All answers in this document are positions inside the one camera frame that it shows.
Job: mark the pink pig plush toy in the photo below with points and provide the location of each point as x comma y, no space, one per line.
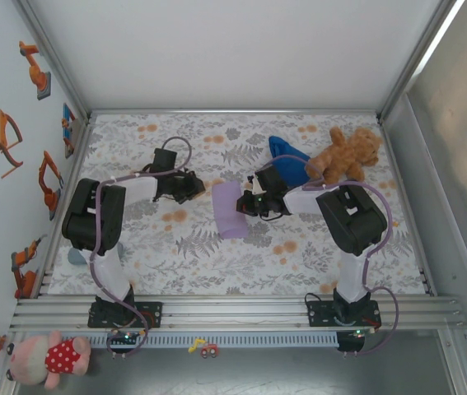
43,360

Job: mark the blue cloth bag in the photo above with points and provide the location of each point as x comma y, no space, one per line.
288,168

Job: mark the lilac cloth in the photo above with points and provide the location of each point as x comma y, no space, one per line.
227,214

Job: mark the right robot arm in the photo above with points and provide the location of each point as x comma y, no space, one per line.
352,222

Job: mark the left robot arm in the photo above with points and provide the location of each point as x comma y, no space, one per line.
89,218

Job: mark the small yellow squiggle toy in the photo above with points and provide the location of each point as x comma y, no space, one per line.
195,346

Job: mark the brown teddy bear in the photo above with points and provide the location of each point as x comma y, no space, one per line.
346,158

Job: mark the aluminium front rail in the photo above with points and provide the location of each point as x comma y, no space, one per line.
237,308

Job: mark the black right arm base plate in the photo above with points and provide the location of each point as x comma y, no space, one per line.
319,314

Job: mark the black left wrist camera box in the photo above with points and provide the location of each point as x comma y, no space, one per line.
164,160

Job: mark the small red toy car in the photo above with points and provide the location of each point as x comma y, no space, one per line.
209,351

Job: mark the small grey-blue object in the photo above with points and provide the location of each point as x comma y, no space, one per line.
77,258

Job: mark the blue orange wall sticker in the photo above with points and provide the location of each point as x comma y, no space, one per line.
68,131

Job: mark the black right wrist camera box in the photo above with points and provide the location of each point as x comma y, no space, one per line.
272,179

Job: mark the floral printed table mat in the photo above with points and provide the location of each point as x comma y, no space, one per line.
225,263

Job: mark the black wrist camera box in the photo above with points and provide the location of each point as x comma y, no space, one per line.
272,179
164,160

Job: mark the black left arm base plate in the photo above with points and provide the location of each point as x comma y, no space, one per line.
150,314

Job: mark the aluminium frame post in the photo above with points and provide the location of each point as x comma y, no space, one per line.
418,57
52,57

